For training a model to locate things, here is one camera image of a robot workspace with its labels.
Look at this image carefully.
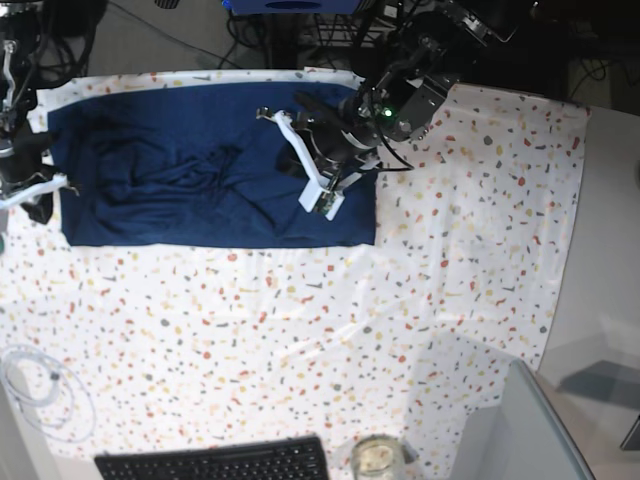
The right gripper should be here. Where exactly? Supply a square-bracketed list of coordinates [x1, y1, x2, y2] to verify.
[1, 132, 54, 224]

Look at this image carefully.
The terrazzo pattern table cover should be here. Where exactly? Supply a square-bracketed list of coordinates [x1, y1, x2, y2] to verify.
[1, 85, 591, 478]

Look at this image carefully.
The navy blue t-shirt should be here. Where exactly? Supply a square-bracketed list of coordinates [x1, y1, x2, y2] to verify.
[48, 82, 376, 249]

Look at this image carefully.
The blue box with oval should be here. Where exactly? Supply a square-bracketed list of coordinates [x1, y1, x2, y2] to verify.
[222, 0, 377, 15]

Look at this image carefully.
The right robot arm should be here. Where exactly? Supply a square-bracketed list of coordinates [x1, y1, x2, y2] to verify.
[1, 1, 108, 224]

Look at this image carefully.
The black wire rack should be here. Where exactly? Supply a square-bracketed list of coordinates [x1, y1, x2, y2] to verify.
[299, 9, 476, 51]

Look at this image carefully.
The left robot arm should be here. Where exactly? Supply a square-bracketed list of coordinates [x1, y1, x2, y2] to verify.
[292, 1, 528, 179]

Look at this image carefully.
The black computer keyboard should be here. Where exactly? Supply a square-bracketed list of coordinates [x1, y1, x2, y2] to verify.
[94, 436, 329, 480]

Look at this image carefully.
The clear glass jar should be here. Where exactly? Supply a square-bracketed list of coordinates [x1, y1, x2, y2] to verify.
[351, 435, 405, 480]

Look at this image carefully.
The grey laptop computer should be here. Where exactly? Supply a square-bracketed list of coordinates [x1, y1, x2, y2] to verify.
[450, 360, 594, 480]

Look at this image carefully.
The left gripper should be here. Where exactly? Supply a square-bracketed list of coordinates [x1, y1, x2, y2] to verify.
[275, 91, 380, 178]

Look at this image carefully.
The coiled white cable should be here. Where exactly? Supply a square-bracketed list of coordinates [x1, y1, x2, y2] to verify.
[0, 345, 98, 444]

